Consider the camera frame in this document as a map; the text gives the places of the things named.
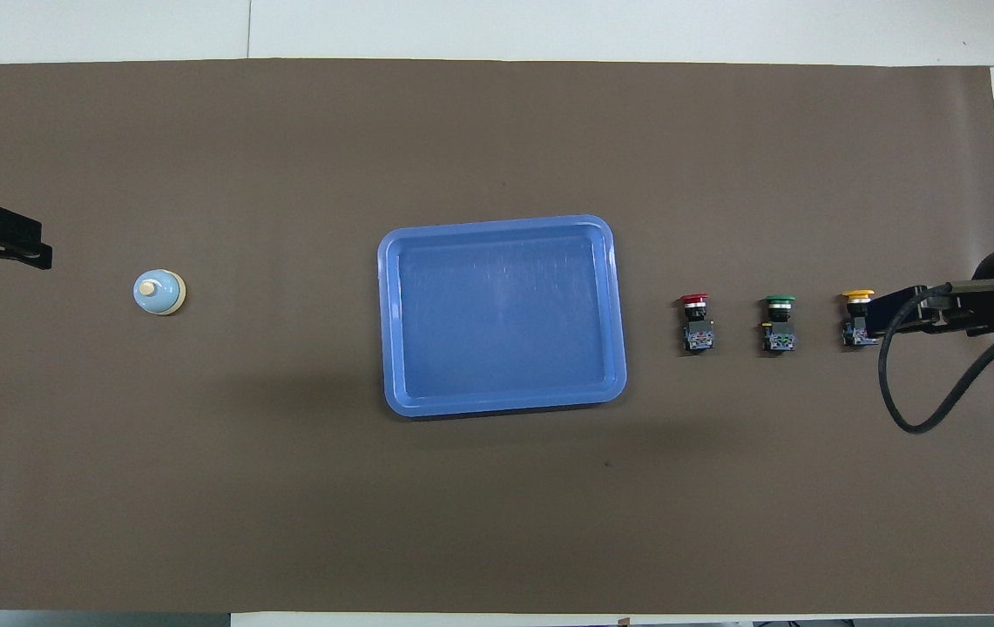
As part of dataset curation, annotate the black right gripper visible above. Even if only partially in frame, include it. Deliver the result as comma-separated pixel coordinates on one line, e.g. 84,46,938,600
867,280,994,339

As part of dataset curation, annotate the yellow push button switch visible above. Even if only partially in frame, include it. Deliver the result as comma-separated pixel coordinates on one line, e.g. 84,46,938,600
842,289,881,347

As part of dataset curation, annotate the green push button switch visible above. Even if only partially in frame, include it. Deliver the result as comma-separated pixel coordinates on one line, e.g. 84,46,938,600
761,295,799,354

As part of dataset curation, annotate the light blue call bell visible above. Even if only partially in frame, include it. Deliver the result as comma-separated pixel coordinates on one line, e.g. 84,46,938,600
132,268,187,316

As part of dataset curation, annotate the red push button switch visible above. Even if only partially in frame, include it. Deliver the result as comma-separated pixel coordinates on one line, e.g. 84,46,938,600
680,293,717,354

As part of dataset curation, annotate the blue plastic tray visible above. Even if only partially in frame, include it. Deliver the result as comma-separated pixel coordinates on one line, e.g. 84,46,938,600
377,214,628,418

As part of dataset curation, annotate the brown table mat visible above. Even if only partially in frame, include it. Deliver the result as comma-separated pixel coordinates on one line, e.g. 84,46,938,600
0,58,994,615

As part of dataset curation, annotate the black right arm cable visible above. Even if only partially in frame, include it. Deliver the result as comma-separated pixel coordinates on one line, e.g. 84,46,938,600
877,283,994,435

